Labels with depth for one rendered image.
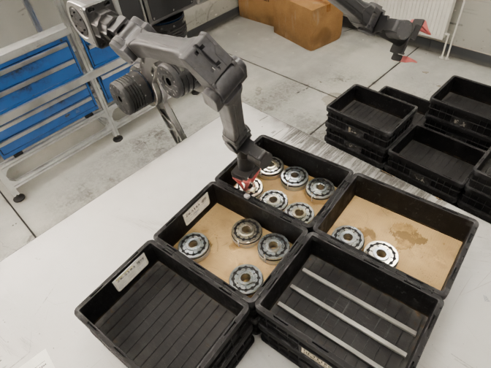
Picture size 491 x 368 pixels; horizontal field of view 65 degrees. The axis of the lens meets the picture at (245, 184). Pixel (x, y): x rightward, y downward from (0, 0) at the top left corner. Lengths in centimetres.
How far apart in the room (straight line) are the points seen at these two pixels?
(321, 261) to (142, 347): 58
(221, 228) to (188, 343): 40
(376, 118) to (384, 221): 108
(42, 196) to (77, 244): 146
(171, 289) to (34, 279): 59
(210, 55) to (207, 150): 106
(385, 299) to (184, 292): 59
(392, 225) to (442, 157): 105
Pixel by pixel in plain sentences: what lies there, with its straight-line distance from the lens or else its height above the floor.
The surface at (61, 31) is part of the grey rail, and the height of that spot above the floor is 93.
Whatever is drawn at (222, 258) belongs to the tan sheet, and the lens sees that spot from 127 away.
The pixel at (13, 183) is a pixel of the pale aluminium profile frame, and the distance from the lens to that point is 308.
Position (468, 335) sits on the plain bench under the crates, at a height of 70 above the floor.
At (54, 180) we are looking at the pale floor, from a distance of 316.
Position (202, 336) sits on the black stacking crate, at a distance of 117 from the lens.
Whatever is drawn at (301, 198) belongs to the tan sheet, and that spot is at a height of 83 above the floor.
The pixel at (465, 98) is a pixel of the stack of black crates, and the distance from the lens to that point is 264.
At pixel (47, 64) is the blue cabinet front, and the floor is 77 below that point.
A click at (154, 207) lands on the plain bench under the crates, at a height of 70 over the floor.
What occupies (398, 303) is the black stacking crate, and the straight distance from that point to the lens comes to 122.
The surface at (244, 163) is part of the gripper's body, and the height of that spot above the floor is 102.
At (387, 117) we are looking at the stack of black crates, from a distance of 238.
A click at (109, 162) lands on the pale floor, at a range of 309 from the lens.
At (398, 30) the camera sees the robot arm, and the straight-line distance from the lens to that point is 134.
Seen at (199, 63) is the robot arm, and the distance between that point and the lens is 82.
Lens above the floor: 189
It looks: 46 degrees down
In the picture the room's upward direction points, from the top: 8 degrees counter-clockwise
